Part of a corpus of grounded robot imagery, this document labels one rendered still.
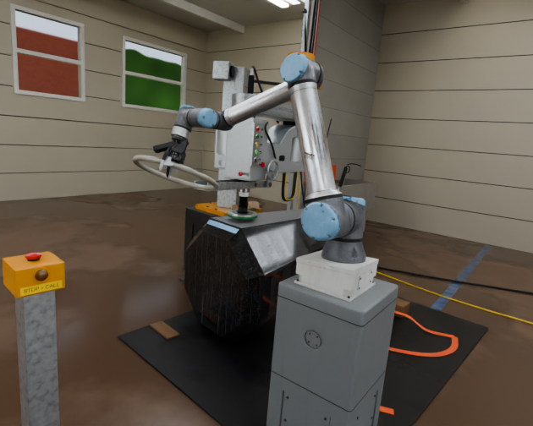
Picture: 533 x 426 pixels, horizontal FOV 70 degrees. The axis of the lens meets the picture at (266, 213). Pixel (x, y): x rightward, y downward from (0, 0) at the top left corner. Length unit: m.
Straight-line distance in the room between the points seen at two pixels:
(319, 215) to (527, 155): 5.97
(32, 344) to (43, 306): 0.11
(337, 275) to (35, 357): 1.04
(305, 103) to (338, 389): 1.13
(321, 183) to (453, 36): 6.34
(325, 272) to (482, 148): 5.90
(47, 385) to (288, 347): 0.91
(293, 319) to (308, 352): 0.14
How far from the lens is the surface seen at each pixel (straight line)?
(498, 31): 7.51
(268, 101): 1.81
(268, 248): 2.55
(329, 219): 1.40
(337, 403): 1.72
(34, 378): 1.32
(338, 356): 1.62
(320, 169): 1.47
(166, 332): 2.94
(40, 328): 1.26
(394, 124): 7.63
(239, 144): 2.59
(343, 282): 1.55
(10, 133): 8.11
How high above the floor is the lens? 1.45
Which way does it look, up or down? 11 degrees down
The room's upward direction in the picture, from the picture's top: 5 degrees clockwise
